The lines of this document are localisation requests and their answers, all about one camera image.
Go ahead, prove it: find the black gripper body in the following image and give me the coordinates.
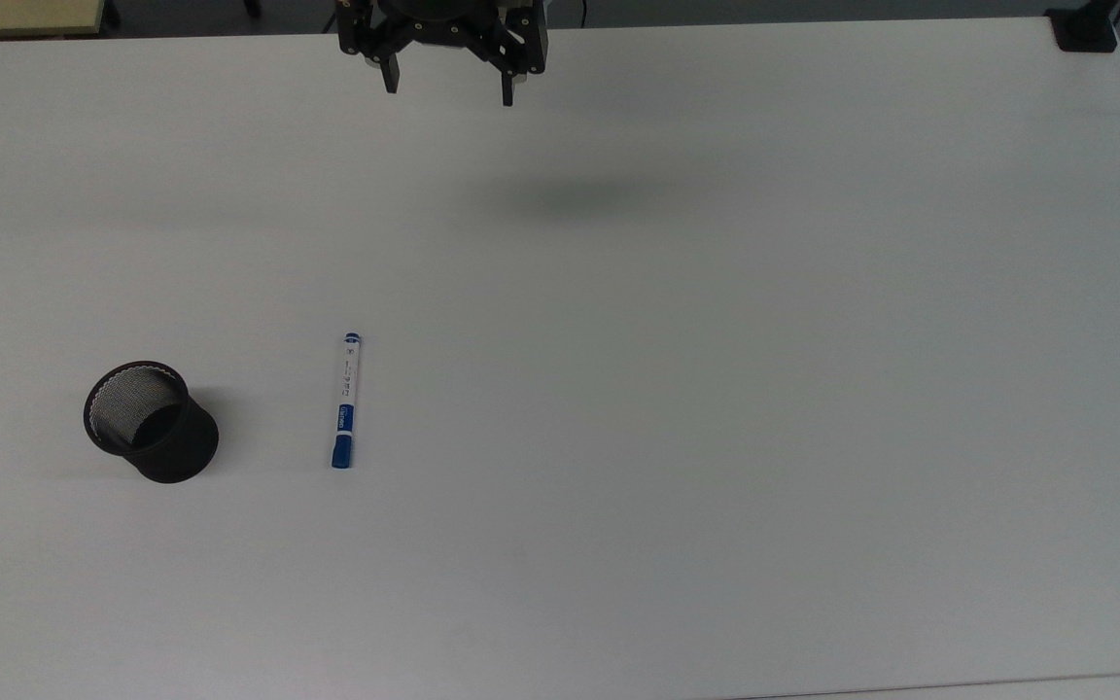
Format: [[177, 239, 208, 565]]
[[336, 0, 549, 78]]

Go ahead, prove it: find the blue and white marker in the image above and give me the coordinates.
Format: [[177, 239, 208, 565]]
[[331, 332, 364, 471]]

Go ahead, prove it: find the light wooden desk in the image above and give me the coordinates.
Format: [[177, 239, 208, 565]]
[[0, 0, 106, 42]]

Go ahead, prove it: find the black mesh pen cup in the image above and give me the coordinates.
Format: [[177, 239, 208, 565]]
[[83, 361, 221, 485]]

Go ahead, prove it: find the adjoining white table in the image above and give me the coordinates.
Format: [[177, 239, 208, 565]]
[[735, 671, 1120, 700]]

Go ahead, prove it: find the black camera clamp base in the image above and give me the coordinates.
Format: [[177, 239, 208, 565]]
[[1045, 0, 1120, 53]]

